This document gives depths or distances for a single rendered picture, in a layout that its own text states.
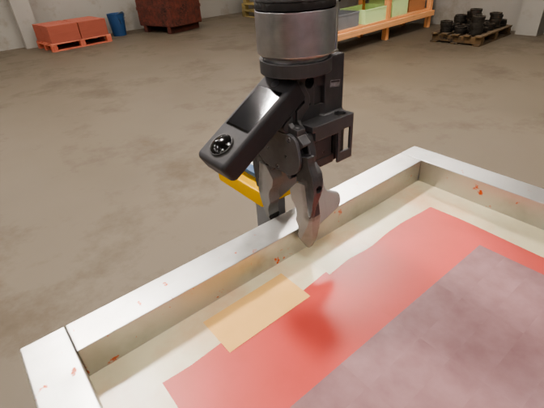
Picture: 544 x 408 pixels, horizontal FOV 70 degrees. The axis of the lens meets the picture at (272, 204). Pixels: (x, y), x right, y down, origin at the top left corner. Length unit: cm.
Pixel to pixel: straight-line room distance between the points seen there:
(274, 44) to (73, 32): 809
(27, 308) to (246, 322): 174
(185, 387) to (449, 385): 22
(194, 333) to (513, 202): 43
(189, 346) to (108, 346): 7
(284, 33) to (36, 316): 182
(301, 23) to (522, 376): 35
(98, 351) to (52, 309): 163
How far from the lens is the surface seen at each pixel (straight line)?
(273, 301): 43
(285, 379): 37
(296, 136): 39
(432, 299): 45
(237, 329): 41
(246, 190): 64
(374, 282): 45
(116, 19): 918
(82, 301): 199
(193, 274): 42
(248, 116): 39
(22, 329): 201
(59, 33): 836
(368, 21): 651
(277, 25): 37
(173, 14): 870
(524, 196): 59
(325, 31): 38
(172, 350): 41
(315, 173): 40
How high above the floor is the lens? 127
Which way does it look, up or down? 33 degrees down
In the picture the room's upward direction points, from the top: 4 degrees counter-clockwise
